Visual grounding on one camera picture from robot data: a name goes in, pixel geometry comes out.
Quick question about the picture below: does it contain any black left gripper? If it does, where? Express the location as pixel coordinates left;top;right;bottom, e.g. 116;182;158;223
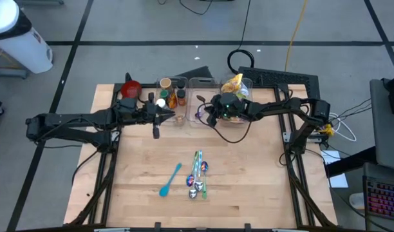
142;92;176;140

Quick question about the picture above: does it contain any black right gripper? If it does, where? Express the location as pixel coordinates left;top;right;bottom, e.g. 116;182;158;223
203;93;246;127

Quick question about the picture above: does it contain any brown orange spice packet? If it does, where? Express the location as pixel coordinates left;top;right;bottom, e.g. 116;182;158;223
167;90;178;110

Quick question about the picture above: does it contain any black metal spoon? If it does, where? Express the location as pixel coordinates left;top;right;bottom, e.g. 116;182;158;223
196;94;214;107

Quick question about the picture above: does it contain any yellow ramen noodle packet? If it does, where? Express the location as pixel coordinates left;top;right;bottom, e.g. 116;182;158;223
221;73;245;94

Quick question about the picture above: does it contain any silver spoon teal patterned handle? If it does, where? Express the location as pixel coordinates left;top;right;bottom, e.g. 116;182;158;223
188;154;200;200
194;150;204;191

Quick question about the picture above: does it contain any teal plastic spoon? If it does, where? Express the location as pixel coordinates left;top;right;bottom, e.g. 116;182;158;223
158;162;183;198

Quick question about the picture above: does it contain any clear plastic bin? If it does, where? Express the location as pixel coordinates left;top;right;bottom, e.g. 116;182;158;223
151;76;189;126
218;77;254;128
184;77;221;129

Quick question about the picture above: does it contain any black angled floor panel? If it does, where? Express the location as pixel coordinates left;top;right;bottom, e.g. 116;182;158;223
174;66;214;81

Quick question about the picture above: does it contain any red bowl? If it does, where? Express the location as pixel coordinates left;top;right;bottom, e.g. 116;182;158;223
120;80;142;100

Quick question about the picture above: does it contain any black perforated metal panel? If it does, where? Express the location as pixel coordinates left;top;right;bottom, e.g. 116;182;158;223
237;66;322;109

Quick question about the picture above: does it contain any white paper sheet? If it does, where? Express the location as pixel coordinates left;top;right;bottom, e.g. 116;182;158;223
328;172;349;189
319;150;341;167

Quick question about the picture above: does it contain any black desk support beam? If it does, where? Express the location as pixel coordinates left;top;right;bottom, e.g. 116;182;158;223
324;146;378;179

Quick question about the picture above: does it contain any white trash can black bag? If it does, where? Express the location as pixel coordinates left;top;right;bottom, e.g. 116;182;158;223
0;0;53;74

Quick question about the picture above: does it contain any grey metal floor stand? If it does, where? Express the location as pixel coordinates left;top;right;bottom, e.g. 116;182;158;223
0;66;29;80

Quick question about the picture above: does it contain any white computer mouse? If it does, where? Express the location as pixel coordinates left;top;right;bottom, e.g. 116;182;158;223
348;192;365;210

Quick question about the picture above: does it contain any backlit RGB keyboard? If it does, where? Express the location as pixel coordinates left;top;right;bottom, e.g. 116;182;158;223
362;175;394;223

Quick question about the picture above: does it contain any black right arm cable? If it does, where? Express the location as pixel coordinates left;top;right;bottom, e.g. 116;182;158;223
196;102;253;144

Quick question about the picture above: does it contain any black coiled cable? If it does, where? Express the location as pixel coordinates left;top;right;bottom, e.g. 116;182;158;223
227;0;255;75

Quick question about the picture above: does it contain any black aluminium table frame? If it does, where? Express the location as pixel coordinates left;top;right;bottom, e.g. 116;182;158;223
68;72;338;232

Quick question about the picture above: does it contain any thin black floor cable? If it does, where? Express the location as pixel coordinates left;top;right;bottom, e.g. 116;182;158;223
178;0;214;16

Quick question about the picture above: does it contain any black floor power cable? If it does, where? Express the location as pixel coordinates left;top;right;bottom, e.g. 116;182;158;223
71;148;102;186

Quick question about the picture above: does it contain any yellow cable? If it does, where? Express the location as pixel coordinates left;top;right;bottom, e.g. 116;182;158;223
283;0;309;72

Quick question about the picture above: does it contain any white cable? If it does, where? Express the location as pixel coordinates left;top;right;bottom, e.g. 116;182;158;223
328;111;358;142

